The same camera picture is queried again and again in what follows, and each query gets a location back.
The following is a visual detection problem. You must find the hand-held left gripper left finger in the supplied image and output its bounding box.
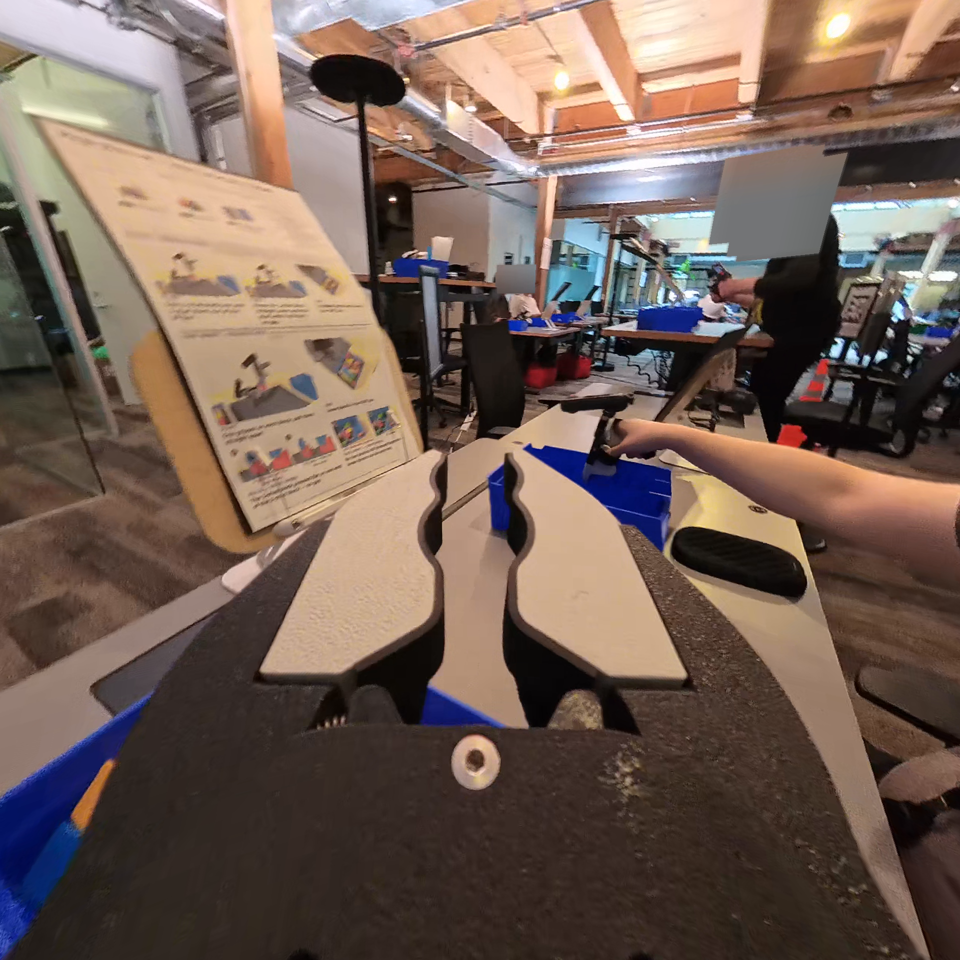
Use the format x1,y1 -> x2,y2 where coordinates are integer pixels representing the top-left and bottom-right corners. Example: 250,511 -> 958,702
258,450 -> 449,685

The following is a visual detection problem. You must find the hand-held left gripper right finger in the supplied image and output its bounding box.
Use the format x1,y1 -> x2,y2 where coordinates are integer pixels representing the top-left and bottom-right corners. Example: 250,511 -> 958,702
504,452 -> 690,690

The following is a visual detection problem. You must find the blue plastic bin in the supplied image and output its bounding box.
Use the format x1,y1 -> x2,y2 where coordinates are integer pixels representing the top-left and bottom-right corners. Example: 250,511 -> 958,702
0,686 -> 505,957
487,444 -> 674,552

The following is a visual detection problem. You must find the person's right forearm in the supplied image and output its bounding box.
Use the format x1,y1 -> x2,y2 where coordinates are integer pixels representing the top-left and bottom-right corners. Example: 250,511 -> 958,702
671,427 -> 960,582

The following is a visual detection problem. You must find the person's right hand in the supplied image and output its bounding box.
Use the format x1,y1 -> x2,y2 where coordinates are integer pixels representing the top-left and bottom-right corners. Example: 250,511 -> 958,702
609,416 -> 681,462

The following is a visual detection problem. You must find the black tilted board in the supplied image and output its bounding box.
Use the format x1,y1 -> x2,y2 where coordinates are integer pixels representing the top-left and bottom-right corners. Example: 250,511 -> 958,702
652,326 -> 747,425

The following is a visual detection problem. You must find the wooden work desk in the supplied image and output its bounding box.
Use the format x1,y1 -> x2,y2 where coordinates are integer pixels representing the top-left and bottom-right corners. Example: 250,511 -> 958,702
600,322 -> 774,350
356,273 -> 500,290

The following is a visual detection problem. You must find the black office chair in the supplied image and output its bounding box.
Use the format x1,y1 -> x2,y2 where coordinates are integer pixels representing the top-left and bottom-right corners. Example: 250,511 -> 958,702
780,330 -> 960,459
459,321 -> 528,441

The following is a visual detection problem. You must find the black padded armrest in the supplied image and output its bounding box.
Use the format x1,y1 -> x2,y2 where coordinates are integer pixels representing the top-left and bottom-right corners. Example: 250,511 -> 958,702
669,526 -> 810,599
855,663 -> 960,747

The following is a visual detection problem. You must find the printed instruction sheet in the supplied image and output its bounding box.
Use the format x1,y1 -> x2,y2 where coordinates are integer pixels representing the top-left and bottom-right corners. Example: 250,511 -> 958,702
37,120 -> 421,530

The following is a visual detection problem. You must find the glass office door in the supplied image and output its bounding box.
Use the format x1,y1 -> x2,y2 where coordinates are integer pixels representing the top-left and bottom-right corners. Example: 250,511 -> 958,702
0,52 -> 170,526

